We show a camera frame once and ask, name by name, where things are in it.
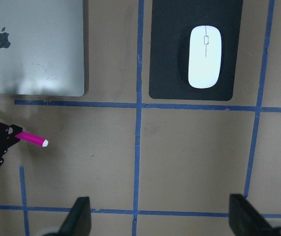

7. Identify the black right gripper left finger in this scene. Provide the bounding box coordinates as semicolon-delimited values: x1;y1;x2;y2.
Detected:
58;197;91;236

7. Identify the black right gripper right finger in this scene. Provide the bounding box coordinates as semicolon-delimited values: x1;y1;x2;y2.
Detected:
228;194;278;236

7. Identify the pink marker pen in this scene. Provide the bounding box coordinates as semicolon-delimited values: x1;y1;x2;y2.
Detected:
15;131;49;148

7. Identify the white computer mouse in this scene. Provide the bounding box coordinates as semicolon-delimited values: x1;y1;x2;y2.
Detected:
187;25;222;89

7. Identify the black mousepad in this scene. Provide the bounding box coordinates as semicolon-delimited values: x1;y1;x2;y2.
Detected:
149;0;243;101

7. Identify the grey closed laptop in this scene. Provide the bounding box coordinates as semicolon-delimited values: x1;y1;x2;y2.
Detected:
0;0;85;96

